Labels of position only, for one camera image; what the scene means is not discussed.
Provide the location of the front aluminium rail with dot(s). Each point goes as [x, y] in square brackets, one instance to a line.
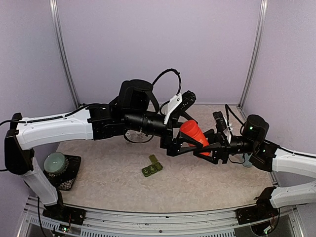
[105, 223]

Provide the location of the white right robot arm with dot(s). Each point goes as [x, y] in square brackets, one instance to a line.
[266, 156]

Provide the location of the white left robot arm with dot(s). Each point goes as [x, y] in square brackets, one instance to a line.
[135, 108]

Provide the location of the light blue mug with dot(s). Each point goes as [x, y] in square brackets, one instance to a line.
[247, 163]

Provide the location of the green ceramic bowl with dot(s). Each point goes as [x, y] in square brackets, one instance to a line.
[55, 163]

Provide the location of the small white bottle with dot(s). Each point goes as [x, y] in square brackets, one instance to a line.
[128, 135]

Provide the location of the green pill organizer box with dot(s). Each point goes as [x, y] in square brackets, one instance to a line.
[153, 168]

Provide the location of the right aluminium frame post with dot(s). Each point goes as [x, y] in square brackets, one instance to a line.
[255, 52]

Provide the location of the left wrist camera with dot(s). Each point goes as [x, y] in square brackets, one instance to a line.
[178, 105]

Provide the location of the red cylindrical can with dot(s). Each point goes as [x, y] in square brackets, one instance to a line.
[191, 129]

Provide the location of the aluminium frame post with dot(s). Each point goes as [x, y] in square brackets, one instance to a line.
[62, 50]
[255, 52]

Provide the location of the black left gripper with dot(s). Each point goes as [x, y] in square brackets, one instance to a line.
[173, 147]

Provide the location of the black square tray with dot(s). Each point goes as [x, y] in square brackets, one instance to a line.
[65, 180]

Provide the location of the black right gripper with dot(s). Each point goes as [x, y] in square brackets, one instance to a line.
[218, 152]

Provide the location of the left aluminium frame post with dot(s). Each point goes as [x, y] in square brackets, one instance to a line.
[62, 50]

